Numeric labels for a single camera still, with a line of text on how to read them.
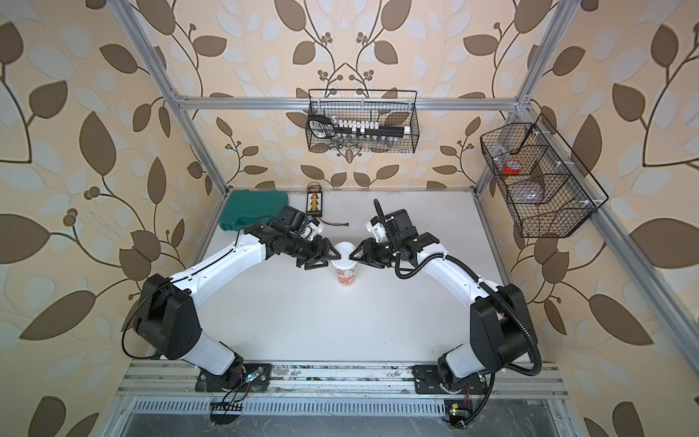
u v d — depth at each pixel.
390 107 0.91
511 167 0.81
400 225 0.67
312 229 0.77
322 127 0.84
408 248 0.62
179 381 0.75
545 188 0.83
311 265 0.75
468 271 0.49
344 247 0.82
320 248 0.72
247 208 1.10
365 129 0.82
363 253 0.74
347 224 1.09
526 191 0.72
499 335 0.43
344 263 0.80
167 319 0.43
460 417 0.71
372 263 0.74
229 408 0.73
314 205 1.15
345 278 0.86
